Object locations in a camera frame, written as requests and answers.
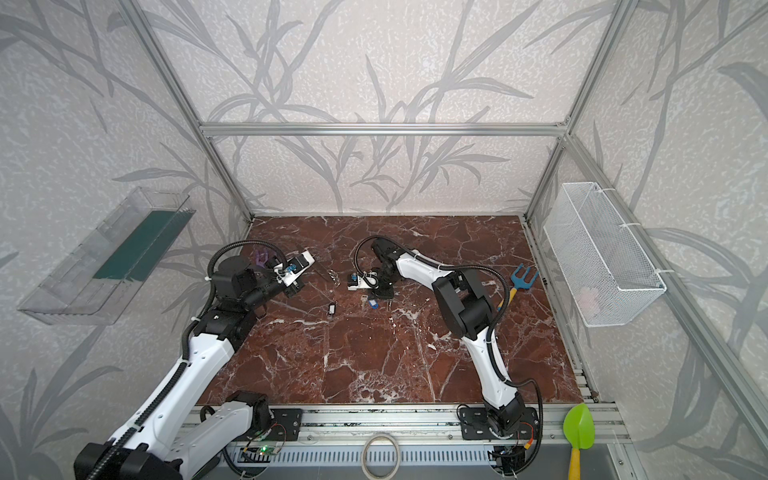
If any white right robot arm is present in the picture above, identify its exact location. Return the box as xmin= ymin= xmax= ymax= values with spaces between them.
xmin=352 ymin=235 xmax=536 ymax=439

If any white wire mesh basket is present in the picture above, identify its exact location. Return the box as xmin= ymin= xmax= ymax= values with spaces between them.
xmin=544 ymin=182 xmax=667 ymax=328

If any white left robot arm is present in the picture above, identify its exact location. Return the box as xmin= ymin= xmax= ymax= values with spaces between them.
xmin=74 ymin=251 xmax=315 ymax=479

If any blue yellow garden fork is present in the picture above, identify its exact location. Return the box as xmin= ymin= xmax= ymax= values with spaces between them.
xmin=507 ymin=264 xmax=539 ymax=303

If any green yellow toy shovel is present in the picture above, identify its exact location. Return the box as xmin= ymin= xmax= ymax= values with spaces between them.
xmin=563 ymin=403 xmax=595 ymax=480

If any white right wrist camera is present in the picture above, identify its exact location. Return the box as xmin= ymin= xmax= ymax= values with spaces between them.
xmin=347 ymin=271 xmax=378 ymax=291

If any grey cable loop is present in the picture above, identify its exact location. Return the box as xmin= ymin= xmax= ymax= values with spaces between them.
xmin=361 ymin=432 xmax=402 ymax=480

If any purple pink garden fork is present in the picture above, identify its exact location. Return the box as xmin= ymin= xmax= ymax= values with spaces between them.
xmin=249 ymin=246 xmax=272 ymax=267

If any steel perforated key holder plate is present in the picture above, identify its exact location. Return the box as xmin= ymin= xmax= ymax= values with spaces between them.
xmin=314 ymin=260 xmax=340 ymax=287

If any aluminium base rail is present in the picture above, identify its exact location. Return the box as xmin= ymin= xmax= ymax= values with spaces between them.
xmin=179 ymin=403 xmax=631 ymax=480

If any clear plastic wall shelf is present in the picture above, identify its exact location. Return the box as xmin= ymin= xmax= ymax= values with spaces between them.
xmin=18 ymin=187 xmax=195 ymax=326

